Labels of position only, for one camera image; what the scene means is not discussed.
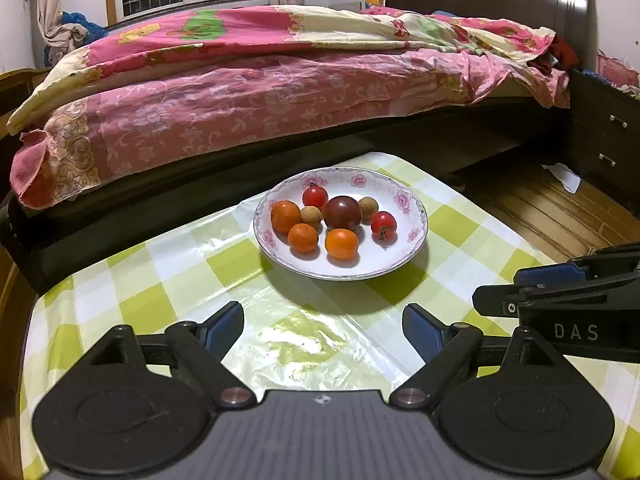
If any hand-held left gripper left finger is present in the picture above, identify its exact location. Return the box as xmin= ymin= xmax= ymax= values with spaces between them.
xmin=85 ymin=301 xmax=256 ymax=409

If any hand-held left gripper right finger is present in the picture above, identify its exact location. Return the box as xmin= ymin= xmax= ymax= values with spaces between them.
xmin=401 ymin=303 xmax=569 ymax=410

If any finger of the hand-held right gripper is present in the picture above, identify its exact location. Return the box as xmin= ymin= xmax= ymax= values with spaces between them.
xmin=514 ymin=241 xmax=640 ymax=287
xmin=472 ymin=271 xmax=640 ymax=318

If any white floral rimmed plate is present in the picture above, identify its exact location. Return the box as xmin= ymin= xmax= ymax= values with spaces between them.
xmin=252 ymin=166 xmax=429 ymax=281

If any small red tomato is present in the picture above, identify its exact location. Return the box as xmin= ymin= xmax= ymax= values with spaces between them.
xmin=370 ymin=211 xmax=398 ymax=244
xmin=302 ymin=185 xmax=329 ymax=209

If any large mandarin orange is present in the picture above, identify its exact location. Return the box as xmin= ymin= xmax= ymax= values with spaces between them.
xmin=324 ymin=228 xmax=360 ymax=261

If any dark purple passion fruit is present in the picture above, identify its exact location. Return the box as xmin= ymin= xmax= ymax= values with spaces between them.
xmin=322 ymin=195 xmax=363 ymax=232

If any green checkered tablecloth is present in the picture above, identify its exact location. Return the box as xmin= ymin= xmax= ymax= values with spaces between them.
xmin=20 ymin=151 xmax=640 ymax=480

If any white paper scrap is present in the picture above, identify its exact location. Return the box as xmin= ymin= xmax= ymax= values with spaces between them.
xmin=541 ymin=162 xmax=584 ymax=194

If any small mandarin orange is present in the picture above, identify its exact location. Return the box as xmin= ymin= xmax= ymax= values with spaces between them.
xmin=288 ymin=222 xmax=320 ymax=255
xmin=270 ymin=200 xmax=302 ymax=234

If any bed with pink quilt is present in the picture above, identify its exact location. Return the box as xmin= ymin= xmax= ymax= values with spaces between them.
xmin=6 ymin=0 xmax=599 ymax=297

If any dark nightstand with drawers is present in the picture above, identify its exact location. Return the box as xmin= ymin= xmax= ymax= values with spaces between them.
xmin=569 ymin=67 xmax=640 ymax=207

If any pink box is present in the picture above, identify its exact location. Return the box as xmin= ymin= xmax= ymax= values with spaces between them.
xmin=595 ymin=52 xmax=640 ymax=92

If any dark red garment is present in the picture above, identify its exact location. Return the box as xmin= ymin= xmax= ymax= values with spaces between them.
xmin=537 ymin=35 xmax=581 ymax=74

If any pink floral bed sheet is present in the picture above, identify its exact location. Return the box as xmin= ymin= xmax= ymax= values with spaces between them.
xmin=10 ymin=45 xmax=572 ymax=211

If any cream and pink cartoon quilt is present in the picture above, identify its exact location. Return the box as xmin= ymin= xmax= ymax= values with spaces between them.
xmin=7 ymin=4 xmax=558 ymax=133

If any blue clothes pile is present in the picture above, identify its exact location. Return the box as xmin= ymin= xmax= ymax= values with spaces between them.
xmin=60 ymin=10 xmax=109 ymax=42

